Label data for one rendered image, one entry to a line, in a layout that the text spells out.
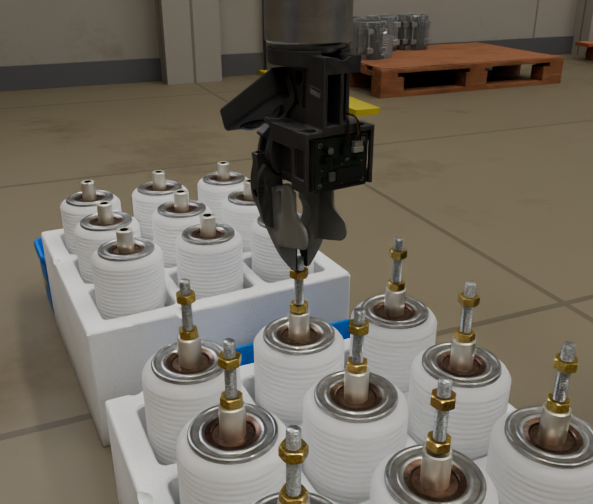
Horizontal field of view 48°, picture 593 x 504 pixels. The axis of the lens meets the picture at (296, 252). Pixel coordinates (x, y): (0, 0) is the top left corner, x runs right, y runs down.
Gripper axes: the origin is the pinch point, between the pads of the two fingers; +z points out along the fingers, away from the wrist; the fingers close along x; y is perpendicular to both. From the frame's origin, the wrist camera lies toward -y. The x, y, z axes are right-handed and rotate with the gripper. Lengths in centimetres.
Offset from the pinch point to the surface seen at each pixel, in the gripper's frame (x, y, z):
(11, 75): 28, -314, 26
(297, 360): -2.5, 4.2, 9.6
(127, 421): -17.6, -4.4, 16.4
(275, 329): -1.8, -1.3, 9.0
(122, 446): -19.3, -1.0, 16.5
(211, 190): 14, -50, 10
